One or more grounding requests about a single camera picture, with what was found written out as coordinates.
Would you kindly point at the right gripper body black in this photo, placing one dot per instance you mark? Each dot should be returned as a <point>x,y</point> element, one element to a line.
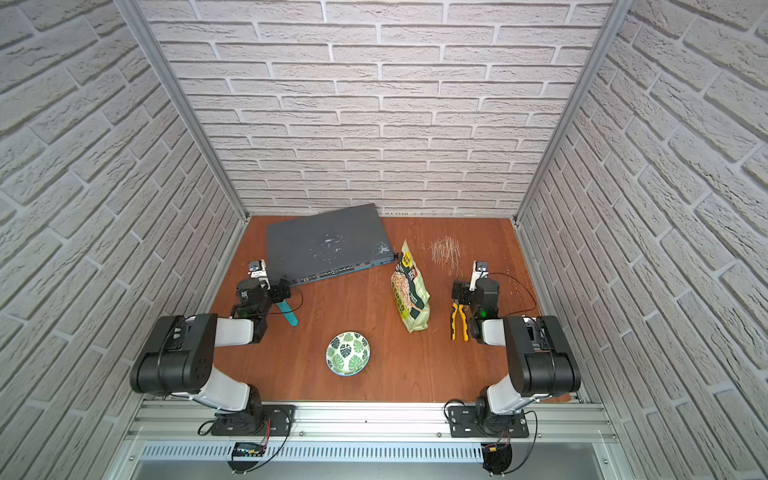
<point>460,293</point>

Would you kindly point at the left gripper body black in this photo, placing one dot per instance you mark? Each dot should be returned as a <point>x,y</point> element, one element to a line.
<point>279,291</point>

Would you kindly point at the green oats bag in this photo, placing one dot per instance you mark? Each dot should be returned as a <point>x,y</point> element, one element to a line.
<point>410,293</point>

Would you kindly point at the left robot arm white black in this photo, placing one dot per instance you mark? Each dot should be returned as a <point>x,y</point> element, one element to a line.
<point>177,360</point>

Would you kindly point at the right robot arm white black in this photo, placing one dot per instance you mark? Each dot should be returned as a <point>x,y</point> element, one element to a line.
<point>540,362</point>

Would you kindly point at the leaf pattern breakfast bowl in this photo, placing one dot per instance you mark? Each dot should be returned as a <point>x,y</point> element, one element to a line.
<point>348,353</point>

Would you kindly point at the yellow black pliers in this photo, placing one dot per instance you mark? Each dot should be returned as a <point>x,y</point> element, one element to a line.
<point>459,322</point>

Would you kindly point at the left controller board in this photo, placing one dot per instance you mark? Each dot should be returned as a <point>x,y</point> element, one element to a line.
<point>246,456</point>

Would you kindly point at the controller board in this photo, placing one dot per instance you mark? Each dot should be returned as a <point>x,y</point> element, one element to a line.
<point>497,458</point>
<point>246,456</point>

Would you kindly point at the right controller board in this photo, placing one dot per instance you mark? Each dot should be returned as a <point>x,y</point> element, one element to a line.
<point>497,458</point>

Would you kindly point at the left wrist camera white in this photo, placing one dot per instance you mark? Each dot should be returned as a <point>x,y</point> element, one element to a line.
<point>257,270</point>

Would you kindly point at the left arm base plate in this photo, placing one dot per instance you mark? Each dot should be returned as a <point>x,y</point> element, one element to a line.
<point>272,419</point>

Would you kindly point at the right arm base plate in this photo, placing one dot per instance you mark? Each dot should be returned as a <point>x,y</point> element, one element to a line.
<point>466,422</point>

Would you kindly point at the aluminium front rail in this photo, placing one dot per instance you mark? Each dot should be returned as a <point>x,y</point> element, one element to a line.
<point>388,422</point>

